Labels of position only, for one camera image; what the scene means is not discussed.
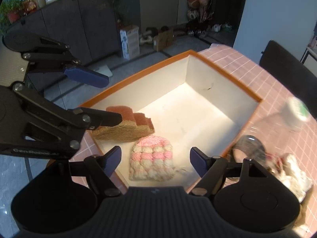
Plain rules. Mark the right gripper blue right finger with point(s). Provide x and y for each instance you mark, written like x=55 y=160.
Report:
x=210 y=169

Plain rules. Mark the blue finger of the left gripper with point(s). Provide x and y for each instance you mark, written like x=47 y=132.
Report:
x=85 y=75
x=40 y=125

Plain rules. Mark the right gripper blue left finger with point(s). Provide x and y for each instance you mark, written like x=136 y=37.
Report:
x=100 y=169

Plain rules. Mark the pink white knitted cloth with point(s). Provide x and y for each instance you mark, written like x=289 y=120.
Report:
x=151 y=158

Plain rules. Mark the brown scrubbing sponge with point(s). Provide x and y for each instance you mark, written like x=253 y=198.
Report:
x=133 y=126

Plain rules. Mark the white terry cloth mitt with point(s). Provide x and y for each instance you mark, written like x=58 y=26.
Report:
x=286 y=169

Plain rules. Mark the dark storage cabinet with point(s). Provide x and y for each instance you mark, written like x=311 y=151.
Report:
x=88 y=27

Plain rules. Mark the clear water bottle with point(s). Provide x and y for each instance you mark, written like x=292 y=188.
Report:
x=266 y=139

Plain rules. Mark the white cardboard carton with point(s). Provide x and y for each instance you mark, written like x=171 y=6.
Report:
x=129 y=36

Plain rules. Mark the orange storage box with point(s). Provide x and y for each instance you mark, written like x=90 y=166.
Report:
x=192 y=102

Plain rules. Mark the potted green plant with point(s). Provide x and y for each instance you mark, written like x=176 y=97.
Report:
x=10 y=12

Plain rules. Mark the pink checkered tablecloth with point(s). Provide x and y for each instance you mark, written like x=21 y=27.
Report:
x=273 y=93

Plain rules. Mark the brown cardboard box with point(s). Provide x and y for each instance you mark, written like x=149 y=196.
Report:
x=163 y=40

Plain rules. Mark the black chair left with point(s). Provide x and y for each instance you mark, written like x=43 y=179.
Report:
x=291 y=73

